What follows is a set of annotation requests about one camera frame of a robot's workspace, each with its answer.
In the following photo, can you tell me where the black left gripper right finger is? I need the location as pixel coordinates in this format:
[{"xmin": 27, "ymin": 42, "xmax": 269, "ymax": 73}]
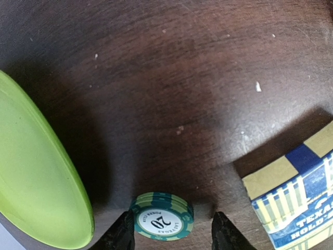
[{"xmin": 211, "ymin": 211, "xmax": 256, "ymax": 250}]

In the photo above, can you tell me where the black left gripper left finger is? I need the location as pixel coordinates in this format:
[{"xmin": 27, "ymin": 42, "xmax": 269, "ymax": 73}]
[{"xmin": 93, "ymin": 209, "xmax": 135, "ymax": 250}]

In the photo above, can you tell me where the blue Texas Hold'em card box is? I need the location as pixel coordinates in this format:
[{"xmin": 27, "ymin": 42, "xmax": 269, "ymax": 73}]
[{"xmin": 242, "ymin": 123, "xmax": 332, "ymax": 249}]

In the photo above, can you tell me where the green plate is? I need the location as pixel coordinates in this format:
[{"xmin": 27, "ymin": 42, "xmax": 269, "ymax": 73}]
[{"xmin": 1, "ymin": 73, "xmax": 95, "ymax": 249}]

